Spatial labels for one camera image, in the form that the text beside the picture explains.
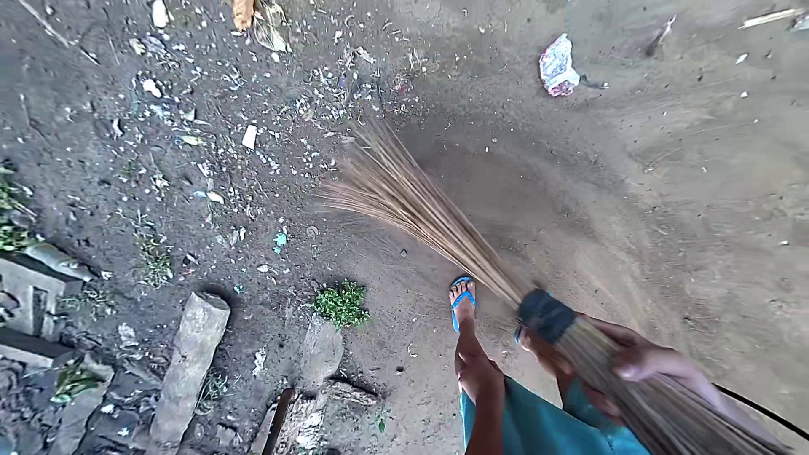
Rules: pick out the person's left hand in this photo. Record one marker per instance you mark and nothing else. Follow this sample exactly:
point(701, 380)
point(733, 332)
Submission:
point(481, 378)

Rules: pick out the person's right hand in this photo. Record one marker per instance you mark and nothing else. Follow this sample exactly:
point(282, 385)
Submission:
point(651, 358)

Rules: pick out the person's right thumb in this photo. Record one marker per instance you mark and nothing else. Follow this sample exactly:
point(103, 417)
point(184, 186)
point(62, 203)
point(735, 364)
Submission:
point(632, 370)

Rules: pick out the person's left fingers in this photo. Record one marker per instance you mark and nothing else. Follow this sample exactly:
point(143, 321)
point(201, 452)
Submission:
point(466, 374)

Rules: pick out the person's right fingers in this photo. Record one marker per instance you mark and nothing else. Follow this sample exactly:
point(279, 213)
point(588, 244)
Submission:
point(608, 328)

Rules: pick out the broom with black binding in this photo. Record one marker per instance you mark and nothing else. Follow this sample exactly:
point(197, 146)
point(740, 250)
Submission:
point(464, 243)

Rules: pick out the person's right forearm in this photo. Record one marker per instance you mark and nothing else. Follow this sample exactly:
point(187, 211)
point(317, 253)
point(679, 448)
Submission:
point(717, 398)

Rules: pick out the person's left forearm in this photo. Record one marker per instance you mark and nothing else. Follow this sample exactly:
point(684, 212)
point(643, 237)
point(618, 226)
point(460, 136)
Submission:
point(487, 423)

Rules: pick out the person's legs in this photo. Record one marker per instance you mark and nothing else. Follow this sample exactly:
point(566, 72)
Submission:
point(537, 423)

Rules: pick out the tiny green seedling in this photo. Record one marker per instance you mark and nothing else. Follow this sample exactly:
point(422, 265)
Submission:
point(381, 423)

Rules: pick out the broken wood piece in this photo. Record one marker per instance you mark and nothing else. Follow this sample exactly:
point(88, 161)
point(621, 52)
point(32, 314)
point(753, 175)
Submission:
point(351, 392)

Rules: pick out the small bushy green plant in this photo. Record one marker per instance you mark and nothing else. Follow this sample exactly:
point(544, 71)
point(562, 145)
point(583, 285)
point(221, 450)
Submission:
point(341, 304)

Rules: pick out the flat grey stone slab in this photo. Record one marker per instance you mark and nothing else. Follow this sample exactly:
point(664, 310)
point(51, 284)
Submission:
point(322, 351)

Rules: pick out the white rough stone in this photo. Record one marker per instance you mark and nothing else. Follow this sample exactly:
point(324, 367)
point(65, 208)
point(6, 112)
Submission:
point(308, 426)

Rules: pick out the dark brown stick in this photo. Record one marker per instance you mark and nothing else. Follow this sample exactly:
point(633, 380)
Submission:
point(277, 422)

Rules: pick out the turquoise scrap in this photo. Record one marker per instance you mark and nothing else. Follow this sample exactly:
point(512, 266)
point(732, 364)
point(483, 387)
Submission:
point(280, 241)

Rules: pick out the crumpled silver plastic packet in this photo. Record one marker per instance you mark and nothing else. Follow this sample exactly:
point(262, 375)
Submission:
point(559, 66)

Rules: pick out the grey wooden log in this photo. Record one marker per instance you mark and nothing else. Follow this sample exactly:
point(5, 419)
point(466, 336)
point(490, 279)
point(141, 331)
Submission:
point(191, 366)

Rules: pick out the grey curled dry leaf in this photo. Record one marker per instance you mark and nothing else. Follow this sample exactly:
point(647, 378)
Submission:
point(660, 36)

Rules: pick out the blue and white scrap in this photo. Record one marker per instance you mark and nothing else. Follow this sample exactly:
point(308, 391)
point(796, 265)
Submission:
point(215, 198)

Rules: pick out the scattered litter scraps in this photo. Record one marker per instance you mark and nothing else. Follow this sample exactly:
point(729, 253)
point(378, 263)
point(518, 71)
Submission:
point(354, 88)

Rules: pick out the white rectangular scrap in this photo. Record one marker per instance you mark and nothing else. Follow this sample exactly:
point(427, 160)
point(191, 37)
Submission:
point(249, 136)

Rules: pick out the sparse green weed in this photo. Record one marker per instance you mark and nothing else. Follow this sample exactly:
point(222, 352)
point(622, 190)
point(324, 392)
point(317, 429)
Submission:
point(155, 261)

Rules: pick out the pale wood stick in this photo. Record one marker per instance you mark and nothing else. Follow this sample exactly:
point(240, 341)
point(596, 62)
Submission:
point(770, 18)

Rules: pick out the yellow-green leaf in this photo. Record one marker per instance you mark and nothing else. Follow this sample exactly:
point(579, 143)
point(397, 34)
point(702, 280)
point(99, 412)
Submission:
point(192, 140)

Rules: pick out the long grey stone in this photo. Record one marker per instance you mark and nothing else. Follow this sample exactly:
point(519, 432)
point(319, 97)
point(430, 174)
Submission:
point(79, 417)

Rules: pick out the pale dried leaf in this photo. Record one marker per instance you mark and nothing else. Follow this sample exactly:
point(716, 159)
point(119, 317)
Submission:
point(273, 31)

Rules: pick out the broad green leaves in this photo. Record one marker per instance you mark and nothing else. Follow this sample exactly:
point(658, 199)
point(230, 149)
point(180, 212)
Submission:
point(72, 383)

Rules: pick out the orange-brown dry leaf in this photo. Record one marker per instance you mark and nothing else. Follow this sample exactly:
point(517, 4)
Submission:
point(242, 14)

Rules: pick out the pale round wood piece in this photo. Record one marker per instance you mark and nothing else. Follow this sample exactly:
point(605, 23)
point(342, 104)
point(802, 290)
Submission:
point(58, 258)

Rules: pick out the white crumpled scrap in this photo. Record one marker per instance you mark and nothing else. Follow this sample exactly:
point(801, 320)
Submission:
point(151, 88)

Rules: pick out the grey wooden beam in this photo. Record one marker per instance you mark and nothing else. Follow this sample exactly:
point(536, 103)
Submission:
point(31, 349)

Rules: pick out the grey concrete block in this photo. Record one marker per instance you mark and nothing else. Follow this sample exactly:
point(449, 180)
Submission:
point(25, 287)

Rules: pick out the white oval scrap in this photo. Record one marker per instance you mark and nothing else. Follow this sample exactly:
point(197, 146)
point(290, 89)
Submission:
point(160, 12)

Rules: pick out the leafy green weeds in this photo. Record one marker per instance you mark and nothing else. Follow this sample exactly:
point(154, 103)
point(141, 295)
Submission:
point(10, 232)

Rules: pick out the thin long twig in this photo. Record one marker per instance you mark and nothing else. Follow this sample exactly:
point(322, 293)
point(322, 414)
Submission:
point(44, 24)

